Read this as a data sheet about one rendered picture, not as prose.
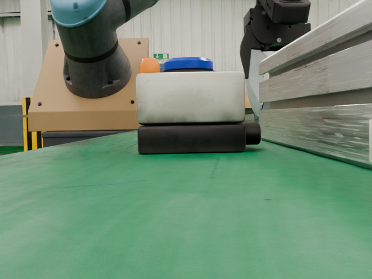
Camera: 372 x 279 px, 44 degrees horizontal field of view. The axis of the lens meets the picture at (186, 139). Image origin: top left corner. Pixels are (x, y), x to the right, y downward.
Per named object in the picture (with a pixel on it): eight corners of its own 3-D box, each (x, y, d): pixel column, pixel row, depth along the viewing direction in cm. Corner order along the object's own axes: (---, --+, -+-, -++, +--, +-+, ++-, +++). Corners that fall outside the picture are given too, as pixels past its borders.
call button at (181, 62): (164, 85, 39) (164, 61, 39) (211, 84, 40) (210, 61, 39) (163, 82, 35) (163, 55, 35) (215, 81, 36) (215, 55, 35)
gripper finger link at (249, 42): (267, 83, 65) (278, 22, 64) (269, 82, 63) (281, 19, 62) (233, 77, 64) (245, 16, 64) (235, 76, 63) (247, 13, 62)
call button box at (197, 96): (144, 147, 42) (142, 77, 41) (251, 145, 42) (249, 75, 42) (137, 154, 34) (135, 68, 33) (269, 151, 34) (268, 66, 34)
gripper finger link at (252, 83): (254, 117, 69) (265, 56, 68) (262, 117, 63) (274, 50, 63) (233, 113, 69) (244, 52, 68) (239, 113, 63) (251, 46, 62)
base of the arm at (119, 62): (55, 94, 101) (42, 59, 94) (77, 50, 111) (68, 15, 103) (120, 102, 99) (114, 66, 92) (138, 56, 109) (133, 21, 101)
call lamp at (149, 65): (140, 74, 35) (140, 58, 35) (160, 73, 35) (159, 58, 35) (139, 72, 34) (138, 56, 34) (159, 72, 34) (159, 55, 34)
